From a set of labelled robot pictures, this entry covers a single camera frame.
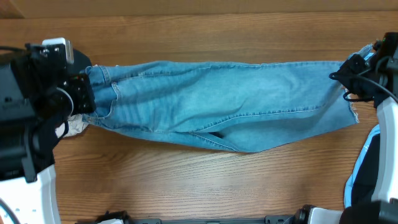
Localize white crumpled cloth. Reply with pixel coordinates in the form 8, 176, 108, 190
55, 114, 88, 138

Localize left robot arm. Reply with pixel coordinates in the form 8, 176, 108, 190
1, 40, 96, 223

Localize light blue denim jeans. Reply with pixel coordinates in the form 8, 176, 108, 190
83, 61, 358, 152

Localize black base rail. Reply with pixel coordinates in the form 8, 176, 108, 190
74, 210, 299, 224

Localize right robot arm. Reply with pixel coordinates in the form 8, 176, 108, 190
264, 32, 397, 224

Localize dark navy folded shirt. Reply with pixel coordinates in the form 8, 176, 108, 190
68, 49, 92, 74

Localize black garment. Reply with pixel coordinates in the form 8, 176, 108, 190
351, 134, 380, 205

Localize light blue shirt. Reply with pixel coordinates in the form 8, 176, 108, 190
343, 43, 382, 209

